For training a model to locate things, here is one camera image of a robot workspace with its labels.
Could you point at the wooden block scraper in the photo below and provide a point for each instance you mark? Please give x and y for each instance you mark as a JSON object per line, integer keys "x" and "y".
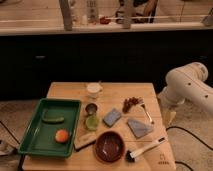
{"x": 84, "y": 140}

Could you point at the white paper cup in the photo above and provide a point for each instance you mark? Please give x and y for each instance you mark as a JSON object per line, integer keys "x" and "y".
{"x": 93, "y": 89}

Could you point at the green cucumber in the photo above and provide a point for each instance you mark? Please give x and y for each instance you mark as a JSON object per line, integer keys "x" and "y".
{"x": 56, "y": 120}

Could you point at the brown grape bunch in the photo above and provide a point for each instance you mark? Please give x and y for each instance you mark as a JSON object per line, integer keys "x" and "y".
{"x": 129, "y": 103}

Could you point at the small metal cup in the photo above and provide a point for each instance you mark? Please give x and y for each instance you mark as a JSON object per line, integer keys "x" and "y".
{"x": 91, "y": 109}

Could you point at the grey towel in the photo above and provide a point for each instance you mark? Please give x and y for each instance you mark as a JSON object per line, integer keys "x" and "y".
{"x": 139, "y": 129}

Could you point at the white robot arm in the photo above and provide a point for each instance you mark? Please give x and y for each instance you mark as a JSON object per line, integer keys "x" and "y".
{"x": 185, "y": 83}

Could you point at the small green cup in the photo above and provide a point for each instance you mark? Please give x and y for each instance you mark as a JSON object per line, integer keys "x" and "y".
{"x": 92, "y": 122}

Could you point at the green plastic tray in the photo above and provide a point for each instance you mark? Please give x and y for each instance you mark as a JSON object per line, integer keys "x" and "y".
{"x": 39, "y": 137}

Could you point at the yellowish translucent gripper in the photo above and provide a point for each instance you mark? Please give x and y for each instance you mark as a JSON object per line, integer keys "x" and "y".
{"x": 168, "y": 115}

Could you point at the dark red bowl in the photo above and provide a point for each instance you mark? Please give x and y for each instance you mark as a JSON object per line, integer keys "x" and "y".
{"x": 109, "y": 147}

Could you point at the orange fruit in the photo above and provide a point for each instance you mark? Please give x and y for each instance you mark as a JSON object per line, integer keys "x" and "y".
{"x": 62, "y": 136}

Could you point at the blue sponge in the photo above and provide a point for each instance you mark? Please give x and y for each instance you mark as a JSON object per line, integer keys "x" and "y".
{"x": 112, "y": 117}

